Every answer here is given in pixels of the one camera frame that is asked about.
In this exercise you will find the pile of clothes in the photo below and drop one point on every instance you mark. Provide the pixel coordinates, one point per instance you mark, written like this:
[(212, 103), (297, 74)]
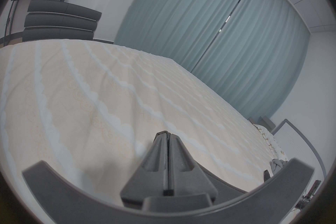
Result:
[(278, 165)]

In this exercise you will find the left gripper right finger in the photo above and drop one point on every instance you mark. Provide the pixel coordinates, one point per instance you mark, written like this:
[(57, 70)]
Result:
[(187, 173)]

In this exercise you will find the bed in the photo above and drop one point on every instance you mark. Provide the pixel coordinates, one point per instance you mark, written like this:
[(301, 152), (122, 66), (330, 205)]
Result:
[(91, 99)]

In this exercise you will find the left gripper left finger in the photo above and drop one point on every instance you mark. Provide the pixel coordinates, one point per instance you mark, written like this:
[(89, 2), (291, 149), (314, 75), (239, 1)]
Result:
[(149, 173)]

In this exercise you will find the grey bedside table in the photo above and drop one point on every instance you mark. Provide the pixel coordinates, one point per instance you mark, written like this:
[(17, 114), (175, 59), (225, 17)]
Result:
[(266, 122)]

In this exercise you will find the black chest of drawers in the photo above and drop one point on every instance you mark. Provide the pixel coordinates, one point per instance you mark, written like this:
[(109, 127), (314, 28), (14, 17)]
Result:
[(60, 23)]

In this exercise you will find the white printed pillow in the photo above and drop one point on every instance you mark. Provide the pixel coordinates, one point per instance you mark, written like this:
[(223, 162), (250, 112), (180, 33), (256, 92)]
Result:
[(273, 141)]

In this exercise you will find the blue-green curtain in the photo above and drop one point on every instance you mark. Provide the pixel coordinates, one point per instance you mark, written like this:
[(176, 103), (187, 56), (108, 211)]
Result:
[(262, 60), (183, 7)]

